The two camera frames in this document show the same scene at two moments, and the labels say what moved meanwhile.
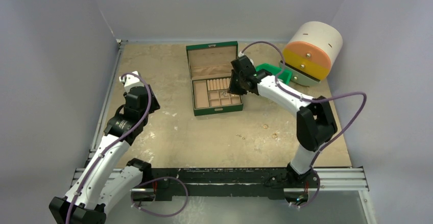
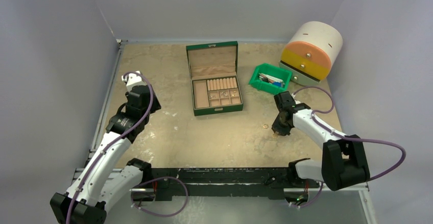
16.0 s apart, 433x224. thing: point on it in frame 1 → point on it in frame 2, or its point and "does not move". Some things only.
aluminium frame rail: [79, 172] does not move
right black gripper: [239, 79] → [280, 126]
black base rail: [217, 182] does not move
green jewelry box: [210, 69] does not move
